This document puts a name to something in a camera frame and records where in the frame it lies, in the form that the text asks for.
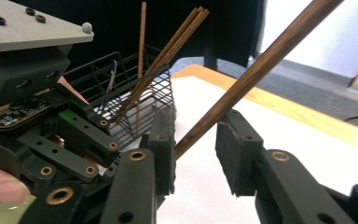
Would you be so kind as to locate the bundle of wooden chopsticks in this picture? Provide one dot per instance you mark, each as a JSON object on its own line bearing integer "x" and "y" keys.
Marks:
{"x": 180, "y": 37}

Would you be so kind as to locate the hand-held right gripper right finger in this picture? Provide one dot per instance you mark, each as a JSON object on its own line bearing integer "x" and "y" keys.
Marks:
{"x": 239, "y": 149}

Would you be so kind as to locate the brown wooden chopstick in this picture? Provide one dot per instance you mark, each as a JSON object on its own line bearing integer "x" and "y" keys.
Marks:
{"x": 142, "y": 37}
{"x": 261, "y": 67}

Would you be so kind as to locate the green bowl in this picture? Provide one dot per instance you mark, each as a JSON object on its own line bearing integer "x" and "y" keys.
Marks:
{"x": 0, "y": 214}

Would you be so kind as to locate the white and blue utensil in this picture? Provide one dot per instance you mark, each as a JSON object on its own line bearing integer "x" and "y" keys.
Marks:
{"x": 113, "y": 73}

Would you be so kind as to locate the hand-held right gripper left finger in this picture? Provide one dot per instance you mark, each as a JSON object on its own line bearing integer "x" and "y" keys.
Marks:
{"x": 164, "y": 149}

